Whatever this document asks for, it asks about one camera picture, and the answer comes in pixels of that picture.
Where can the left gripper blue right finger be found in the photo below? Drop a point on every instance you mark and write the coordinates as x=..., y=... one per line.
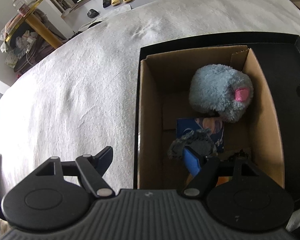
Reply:
x=204, y=171

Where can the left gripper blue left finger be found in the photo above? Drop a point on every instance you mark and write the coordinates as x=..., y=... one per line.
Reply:
x=92, y=168

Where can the orange burger plush toy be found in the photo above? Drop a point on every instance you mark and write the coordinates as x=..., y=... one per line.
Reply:
x=223, y=180

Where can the dark grey round plush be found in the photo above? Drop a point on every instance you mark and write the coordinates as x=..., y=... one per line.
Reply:
x=199, y=140

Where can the black shallow tray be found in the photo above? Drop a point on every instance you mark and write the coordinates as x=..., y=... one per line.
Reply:
x=279, y=57

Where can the blue printed packet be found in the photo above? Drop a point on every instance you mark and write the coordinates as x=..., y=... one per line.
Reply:
x=214, y=124

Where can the white fuzzy blanket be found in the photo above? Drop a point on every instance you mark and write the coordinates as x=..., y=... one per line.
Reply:
x=82, y=96

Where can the grey fluffy plush pink nose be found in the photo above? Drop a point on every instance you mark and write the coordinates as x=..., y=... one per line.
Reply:
x=220, y=89

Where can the brown cardboard box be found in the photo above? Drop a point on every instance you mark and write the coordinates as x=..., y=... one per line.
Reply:
x=164, y=97

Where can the lone black slipper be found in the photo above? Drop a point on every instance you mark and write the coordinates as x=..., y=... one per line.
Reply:
x=92, y=13

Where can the yellow round table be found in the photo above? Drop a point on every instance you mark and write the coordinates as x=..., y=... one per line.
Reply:
x=37, y=26

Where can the black slipper near yellow pair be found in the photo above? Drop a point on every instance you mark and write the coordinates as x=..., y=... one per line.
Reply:
x=106, y=3

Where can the yellow slipper left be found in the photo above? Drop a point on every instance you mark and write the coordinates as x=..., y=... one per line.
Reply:
x=115, y=2

